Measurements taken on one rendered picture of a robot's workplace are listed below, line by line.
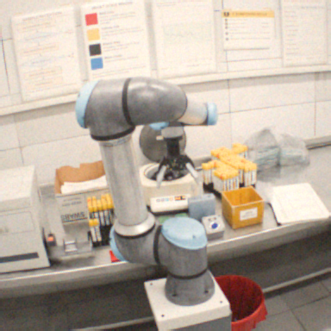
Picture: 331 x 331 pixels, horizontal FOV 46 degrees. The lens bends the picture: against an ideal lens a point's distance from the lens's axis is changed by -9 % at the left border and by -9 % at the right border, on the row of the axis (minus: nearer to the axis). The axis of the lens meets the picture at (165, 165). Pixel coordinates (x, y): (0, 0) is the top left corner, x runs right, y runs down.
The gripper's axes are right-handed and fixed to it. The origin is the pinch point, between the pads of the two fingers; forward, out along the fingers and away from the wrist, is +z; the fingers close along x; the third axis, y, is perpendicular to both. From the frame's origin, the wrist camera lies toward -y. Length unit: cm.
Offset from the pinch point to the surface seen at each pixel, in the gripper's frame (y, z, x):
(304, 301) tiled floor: -42, 102, 70
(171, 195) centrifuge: -14.0, 9.2, -3.2
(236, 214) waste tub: 7.3, 10.8, 20.4
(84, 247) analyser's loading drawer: 17.2, 13.2, -35.6
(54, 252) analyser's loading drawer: 19, 13, -47
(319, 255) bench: -50, 75, 80
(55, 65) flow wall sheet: -36, -49, -48
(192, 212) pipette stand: 0.1, 11.3, 4.4
